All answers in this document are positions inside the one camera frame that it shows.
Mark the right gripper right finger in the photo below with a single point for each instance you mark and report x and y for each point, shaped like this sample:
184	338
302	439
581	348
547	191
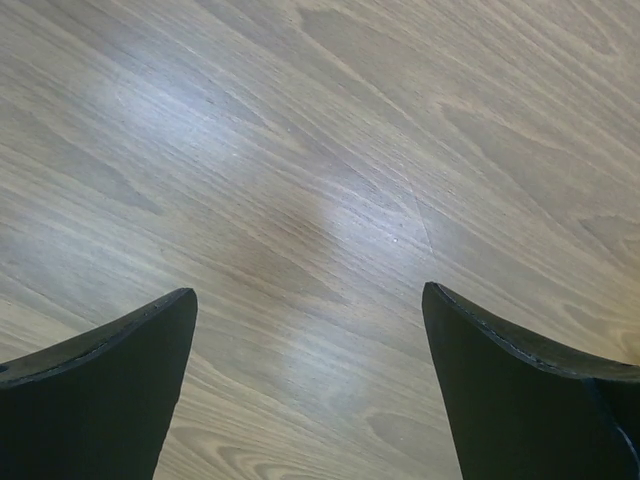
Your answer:
523	406

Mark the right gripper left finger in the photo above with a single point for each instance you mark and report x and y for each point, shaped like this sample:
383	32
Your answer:
98	405

